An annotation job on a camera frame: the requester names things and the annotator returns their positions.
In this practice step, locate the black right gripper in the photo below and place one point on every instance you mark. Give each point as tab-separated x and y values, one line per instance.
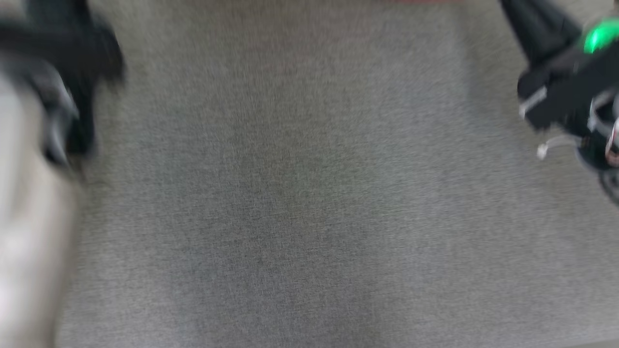
566	92

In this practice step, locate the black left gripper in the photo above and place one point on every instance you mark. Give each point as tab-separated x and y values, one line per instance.
63	53

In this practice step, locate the red white striped shorts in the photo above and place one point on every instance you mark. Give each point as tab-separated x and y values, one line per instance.
420	1

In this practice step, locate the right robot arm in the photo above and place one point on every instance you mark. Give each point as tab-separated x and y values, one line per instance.
607	145

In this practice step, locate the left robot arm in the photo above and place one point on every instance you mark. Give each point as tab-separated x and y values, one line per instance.
24	217

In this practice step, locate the grey fabric sofa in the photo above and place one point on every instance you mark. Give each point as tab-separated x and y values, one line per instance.
309	193

